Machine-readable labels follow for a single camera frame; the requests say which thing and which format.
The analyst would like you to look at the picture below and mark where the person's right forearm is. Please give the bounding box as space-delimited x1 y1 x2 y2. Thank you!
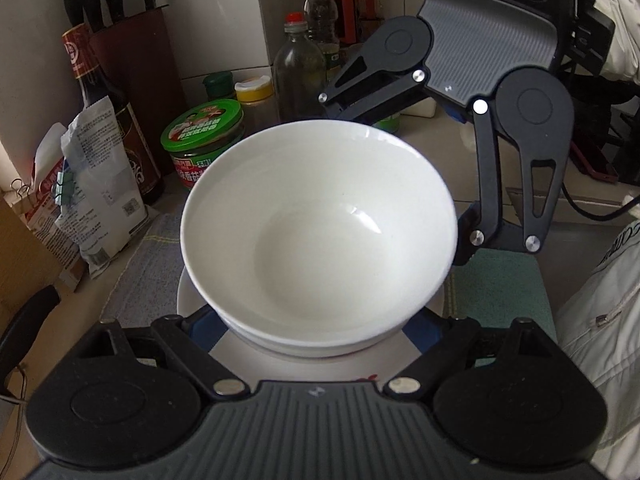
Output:
595 0 640 81

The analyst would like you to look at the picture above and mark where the grey dish mat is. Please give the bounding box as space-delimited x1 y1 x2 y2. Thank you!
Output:
100 212 201 321

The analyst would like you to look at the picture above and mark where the person's white jacket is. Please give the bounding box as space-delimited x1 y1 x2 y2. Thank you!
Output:
555 217 640 480

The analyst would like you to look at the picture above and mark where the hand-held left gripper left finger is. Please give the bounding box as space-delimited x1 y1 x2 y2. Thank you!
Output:
80 309 248 402

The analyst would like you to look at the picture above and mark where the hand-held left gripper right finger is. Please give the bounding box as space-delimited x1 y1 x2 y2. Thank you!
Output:
384 310 557 402

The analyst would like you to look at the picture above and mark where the white plastic bag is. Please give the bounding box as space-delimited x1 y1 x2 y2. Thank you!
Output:
60 95 151 276

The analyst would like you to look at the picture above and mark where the tan wooden board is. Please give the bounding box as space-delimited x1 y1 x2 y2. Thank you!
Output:
0 190 66 311

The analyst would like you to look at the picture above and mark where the black cable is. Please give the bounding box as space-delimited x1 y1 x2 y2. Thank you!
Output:
562 180 640 221

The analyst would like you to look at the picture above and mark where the green labelled glass jar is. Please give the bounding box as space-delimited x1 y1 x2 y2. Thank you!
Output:
372 110 401 133

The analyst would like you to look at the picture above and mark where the white box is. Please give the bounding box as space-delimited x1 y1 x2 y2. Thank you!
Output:
400 95 436 120

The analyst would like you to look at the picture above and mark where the yellow lidded spice jar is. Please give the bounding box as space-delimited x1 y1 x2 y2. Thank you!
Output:
235 76 281 133

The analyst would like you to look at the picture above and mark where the teal cloth with label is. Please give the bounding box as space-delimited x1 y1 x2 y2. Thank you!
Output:
442 247 558 341

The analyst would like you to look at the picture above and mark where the dark brown knife block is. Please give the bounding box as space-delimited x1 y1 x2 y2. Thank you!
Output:
87 4 188 196

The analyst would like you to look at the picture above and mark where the red printed bag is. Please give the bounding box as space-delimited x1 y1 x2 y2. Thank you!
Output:
22 122 83 291

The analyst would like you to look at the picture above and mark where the green capped small jar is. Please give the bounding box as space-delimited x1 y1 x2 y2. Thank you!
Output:
202 71 236 103

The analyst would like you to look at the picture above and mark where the sauce bottle red label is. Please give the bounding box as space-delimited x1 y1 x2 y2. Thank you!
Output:
299 0 342 78
320 0 358 46
350 0 382 41

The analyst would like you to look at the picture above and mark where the dark soy sauce bottle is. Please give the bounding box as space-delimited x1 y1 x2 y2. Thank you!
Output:
61 22 167 206

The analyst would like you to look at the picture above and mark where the white plate fruit print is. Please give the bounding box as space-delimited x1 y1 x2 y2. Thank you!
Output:
176 265 446 386

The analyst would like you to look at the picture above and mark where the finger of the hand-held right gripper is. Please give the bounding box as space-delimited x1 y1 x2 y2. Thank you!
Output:
451 100 563 267
318 47 432 126

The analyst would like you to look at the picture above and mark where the black pan handle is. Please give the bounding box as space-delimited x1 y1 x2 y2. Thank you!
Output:
0 285 62 386

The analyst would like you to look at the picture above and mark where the clear oil bottle red cap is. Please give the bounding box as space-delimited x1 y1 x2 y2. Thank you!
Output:
272 10 328 123

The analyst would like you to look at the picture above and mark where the black stove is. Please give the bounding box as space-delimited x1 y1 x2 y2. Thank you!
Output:
565 75 640 186

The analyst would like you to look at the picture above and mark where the green lidded tin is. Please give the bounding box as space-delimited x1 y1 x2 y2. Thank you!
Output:
160 99 246 192

